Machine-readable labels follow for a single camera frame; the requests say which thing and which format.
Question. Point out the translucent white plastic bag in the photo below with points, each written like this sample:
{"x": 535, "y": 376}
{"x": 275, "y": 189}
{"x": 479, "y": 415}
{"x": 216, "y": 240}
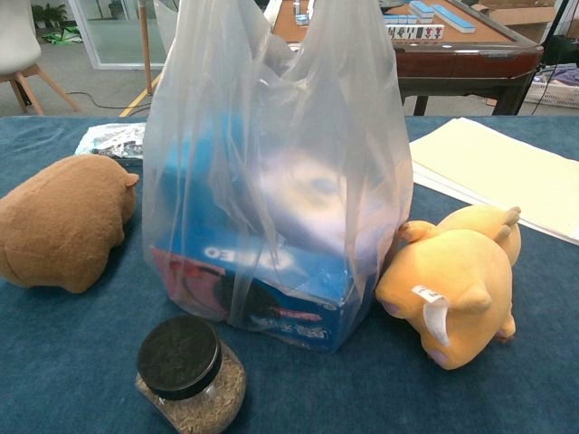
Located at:
{"x": 217, "y": 135}

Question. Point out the white chair with wooden legs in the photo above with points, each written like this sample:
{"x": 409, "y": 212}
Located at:
{"x": 18, "y": 40}

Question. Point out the cream paper sheet stack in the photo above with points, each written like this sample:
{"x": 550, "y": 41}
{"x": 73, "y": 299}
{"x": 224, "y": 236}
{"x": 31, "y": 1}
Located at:
{"x": 502, "y": 172}

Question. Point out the yellow plush toy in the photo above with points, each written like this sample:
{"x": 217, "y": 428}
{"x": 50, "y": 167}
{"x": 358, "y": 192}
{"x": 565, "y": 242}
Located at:
{"x": 452, "y": 271}

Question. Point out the brown mahjong table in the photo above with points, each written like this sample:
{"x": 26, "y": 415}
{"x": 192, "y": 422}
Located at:
{"x": 461, "y": 59}

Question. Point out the green potted plants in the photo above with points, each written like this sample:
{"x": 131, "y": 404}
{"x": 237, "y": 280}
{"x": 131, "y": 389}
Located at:
{"x": 50, "y": 14}

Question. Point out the small blue mahjong tile stack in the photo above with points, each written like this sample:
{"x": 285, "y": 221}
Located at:
{"x": 301, "y": 14}

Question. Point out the row of face-up mahjong tiles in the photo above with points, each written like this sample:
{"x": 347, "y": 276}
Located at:
{"x": 414, "y": 32}

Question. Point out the long blue mahjong tile row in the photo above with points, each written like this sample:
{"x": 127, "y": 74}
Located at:
{"x": 452, "y": 17}

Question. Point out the white plastic basket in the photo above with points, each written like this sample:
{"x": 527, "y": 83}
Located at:
{"x": 549, "y": 92}

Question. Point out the blue white snack pouch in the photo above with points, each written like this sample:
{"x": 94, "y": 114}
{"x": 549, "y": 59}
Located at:
{"x": 312, "y": 194}

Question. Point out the brown cardboard box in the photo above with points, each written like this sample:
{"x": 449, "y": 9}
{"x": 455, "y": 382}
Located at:
{"x": 524, "y": 18}

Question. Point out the blue Oreo cookie box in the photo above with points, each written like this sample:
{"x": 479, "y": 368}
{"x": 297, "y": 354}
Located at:
{"x": 298, "y": 280}

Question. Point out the wooden pole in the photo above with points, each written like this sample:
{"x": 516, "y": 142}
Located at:
{"x": 145, "y": 45}

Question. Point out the short blue mahjong tile row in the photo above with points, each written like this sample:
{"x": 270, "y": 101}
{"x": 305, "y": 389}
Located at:
{"x": 422, "y": 10}

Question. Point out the brown capybara plush toy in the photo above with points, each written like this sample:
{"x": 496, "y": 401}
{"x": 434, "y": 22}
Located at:
{"x": 63, "y": 221}

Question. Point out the teal white snack packet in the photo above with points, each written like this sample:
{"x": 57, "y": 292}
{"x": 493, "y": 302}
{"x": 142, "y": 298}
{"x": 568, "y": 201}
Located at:
{"x": 113, "y": 140}

